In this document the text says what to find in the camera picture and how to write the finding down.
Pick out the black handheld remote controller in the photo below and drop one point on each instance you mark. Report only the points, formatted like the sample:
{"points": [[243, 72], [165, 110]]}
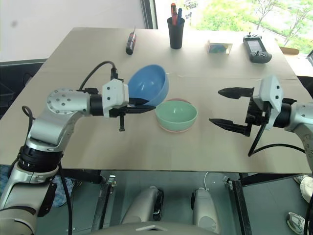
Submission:
{"points": [[256, 49]]}

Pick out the blue plastic bowl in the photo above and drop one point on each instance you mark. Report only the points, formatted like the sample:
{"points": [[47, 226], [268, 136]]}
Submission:
{"points": [[151, 80]]}

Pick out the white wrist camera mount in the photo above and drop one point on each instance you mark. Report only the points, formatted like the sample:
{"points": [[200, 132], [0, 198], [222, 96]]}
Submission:
{"points": [[270, 93], [115, 94]]}

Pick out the blue patterned cloth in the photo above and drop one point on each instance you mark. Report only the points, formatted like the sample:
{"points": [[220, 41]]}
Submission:
{"points": [[62, 193]]}

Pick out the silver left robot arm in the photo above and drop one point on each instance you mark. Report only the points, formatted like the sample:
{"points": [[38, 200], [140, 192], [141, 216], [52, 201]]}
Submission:
{"points": [[61, 102]]}

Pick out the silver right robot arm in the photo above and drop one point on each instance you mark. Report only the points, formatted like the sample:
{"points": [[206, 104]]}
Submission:
{"points": [[300, 115]]}

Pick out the grey robot leg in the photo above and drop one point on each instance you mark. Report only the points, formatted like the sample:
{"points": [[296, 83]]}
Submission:
{"points": [[204, 208], [144, 203]]}

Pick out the dark window frame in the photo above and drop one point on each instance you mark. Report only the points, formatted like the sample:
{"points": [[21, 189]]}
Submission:
{"points": [[149, 13]]}

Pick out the white shoe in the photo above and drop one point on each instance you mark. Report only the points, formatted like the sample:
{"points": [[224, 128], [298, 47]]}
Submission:
{"points": [[305, 187], [296, 221]]}

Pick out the small box of coloured blocks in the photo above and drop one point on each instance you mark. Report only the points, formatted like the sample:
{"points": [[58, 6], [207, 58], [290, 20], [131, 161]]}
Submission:
{"points": [[218, 47]]}

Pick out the grey robot torso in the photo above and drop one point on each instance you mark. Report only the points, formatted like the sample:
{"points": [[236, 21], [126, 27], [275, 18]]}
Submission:
{"points": [[151, 228]]}

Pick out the black table frame leg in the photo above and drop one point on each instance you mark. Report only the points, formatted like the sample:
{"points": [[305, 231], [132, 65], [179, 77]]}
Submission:
{"points": [[240, 205], [105, 200]]}

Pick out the red pen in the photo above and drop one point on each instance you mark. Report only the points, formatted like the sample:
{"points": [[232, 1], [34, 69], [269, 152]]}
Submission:
{"points": [[174, 13]]}

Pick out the tan cardboard piece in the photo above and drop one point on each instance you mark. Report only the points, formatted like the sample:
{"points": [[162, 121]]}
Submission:
{"points": [[289, 50]]}

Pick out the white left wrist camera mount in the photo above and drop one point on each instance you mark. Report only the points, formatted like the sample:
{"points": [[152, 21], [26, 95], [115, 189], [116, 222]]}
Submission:
{"points": [[115, 94]]}

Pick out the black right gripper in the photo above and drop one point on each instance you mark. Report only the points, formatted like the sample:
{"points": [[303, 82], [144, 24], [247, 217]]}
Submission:
{"points": [[258, 112]]}

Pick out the blue pen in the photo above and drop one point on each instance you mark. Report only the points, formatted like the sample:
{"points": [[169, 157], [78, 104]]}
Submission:
{"points": [[179, 16]]}

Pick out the black pen cup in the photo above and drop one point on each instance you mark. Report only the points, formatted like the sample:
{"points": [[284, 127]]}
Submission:
{"points": [[176, 34]]}

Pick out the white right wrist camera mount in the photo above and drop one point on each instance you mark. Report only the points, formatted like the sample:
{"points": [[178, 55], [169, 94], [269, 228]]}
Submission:
{"points": [[270, 93]]}

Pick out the black marker with red band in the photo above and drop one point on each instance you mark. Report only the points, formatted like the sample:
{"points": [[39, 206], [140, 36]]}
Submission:
{"points": [[130, 42]]}

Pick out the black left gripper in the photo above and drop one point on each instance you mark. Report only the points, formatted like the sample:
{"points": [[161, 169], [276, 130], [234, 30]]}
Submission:
{"points": [[117, 112]]}

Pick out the green plastic bowl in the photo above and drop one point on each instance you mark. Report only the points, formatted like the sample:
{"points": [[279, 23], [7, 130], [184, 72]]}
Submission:
{"points": [[176, 115]]}

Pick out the pink plastic bowl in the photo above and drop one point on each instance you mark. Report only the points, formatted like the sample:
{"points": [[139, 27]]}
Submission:
{"points": [[174, 131]]}

